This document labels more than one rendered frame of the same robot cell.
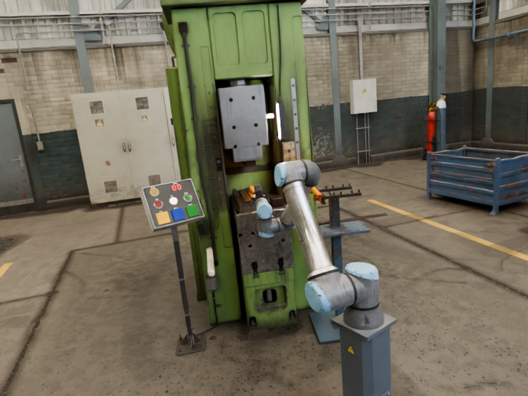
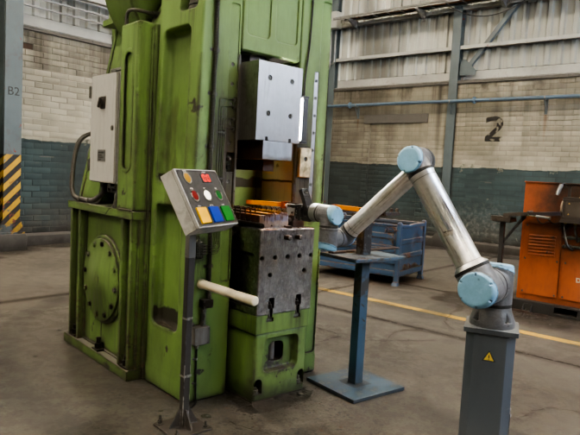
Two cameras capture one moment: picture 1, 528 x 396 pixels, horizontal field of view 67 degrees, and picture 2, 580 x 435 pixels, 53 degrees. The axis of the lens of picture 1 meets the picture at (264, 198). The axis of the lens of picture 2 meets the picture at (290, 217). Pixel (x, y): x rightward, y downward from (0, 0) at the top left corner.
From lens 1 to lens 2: 1.77 m
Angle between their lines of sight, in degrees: 34
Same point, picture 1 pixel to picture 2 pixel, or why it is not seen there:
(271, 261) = (289, 298)
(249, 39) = (281, 12)
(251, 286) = (262, 334)
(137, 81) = not seen: outside the picture
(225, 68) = (255, 39)
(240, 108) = (278, 91)
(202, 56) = (232, 15)
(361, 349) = (506, 351)
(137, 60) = not seen: outside the picture
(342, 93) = not seen: hidden behind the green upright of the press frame
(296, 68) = (320, 62)
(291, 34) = (322, 21)
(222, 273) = (211, 321)
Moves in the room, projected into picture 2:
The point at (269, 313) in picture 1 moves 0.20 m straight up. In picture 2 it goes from (276, 374) to (279, 337)
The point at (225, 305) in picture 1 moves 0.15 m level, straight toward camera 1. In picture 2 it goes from (208, 370) to (224, 379)
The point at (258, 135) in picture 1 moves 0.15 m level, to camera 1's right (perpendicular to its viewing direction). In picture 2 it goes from (290, 129) to (313, 132)
